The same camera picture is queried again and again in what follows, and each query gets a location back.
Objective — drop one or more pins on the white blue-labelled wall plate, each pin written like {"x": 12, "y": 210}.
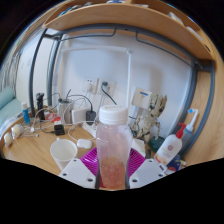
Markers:
{"x": 142, "y": 98}

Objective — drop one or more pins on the wooden tree figure toy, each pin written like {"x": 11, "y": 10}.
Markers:
{"x": 150, "y": 116}

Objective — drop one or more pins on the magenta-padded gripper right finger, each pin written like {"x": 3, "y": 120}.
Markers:
{"x": 146, "y": 171}

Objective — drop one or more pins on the small black adapter block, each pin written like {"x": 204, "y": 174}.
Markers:
{"x": 59, "y": 129}

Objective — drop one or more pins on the white wall outlet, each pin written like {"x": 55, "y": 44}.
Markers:
{"x": 90, "y": 85}
{"x": 107, "y": 88}

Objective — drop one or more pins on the white tissue pack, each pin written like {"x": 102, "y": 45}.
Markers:
{"x": 138, "y": 145}

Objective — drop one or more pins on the dark green container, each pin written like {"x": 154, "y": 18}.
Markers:
{"x": 156, "y": 144}

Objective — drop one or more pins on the silver metal cup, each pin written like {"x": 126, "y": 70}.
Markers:
{"x": 65, "y": 111}

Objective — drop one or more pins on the white red-pump lotion bottle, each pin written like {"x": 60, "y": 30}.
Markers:
{"x": 169, "y": 147}

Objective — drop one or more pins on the white earbud case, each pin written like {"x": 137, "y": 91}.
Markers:
{"x": 84, "y": 143}

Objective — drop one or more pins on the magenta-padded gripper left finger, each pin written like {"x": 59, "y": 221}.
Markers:
{"x": 80, "y": 171}

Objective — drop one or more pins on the white power strip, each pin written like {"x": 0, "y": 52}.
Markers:
{"x": 89, "y": 128}

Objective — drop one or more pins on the white power adapter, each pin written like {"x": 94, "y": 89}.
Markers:
{"x": 79, "y": 115}

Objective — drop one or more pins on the black electric shaver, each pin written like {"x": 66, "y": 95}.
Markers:
{"x": 40, "y": 105}

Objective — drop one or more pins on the blue white-capped tube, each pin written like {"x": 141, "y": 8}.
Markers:
{"x": 25, "y": 115}

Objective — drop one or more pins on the wooden wardrobe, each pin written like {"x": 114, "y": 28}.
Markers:
{"x": 208, "y": 126}

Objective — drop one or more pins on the wooden shelf unit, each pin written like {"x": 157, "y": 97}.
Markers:
{"x": 133, "y": 20}

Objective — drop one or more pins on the clear white-capped drink bottle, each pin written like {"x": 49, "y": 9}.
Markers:
{"x": 113, "y": 143}

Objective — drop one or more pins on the white cup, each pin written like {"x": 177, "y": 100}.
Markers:
{"x": 63, "y": 153}

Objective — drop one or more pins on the teal bedding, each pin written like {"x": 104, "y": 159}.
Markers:
{"x": 6, "y": 105}

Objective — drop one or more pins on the grey metal frame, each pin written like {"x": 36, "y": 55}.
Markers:
{"x": 50, "y": 66}

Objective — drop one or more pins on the blue white-nozzle squeeze bottle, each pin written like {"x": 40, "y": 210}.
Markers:
{"x": 188, "y": 130}

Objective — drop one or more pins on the small blue box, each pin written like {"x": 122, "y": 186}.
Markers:
{"x": 174, "y": 165}

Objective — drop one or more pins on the black plugged charger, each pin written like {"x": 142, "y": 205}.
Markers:
{"x": 90, "y": 117}

